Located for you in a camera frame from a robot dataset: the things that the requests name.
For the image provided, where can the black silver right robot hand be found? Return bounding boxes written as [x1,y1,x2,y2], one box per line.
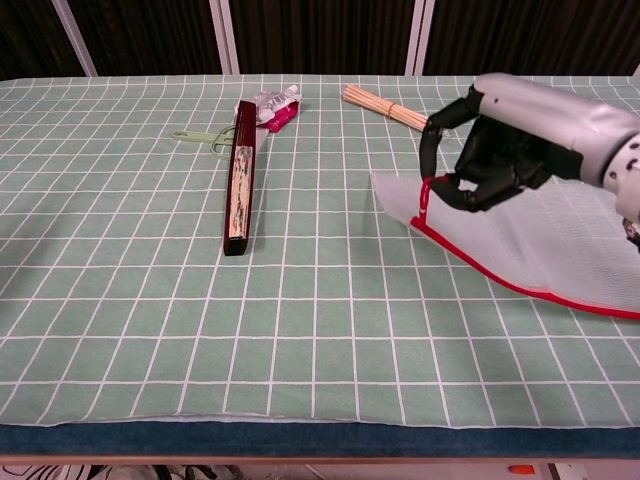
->
[418,72,640,214]

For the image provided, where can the silver pink spout pouch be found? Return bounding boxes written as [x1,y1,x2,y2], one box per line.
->
[252,85,304,134]

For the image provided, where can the white mesh bag red trim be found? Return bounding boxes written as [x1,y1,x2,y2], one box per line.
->
[370,172,640,321]

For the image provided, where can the long dark red fan box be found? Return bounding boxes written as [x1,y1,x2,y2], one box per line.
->
[223,99,258,258]

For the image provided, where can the pale green plastic clip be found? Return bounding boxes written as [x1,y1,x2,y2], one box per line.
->
[172,124,236,157]

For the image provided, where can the dark blue table cover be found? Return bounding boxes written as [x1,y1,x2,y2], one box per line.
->
[0,421,640,459]

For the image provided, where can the green white grid tablecloth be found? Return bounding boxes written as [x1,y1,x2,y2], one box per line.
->
[0,74,640,431]

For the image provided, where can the bundle of wooden sticks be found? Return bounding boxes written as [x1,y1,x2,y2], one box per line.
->
[341,83,431,132]

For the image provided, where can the white partition frame post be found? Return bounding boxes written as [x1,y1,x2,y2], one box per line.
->
[52,0,96,77]
[208,0,241,76]
[404,0,435,76]

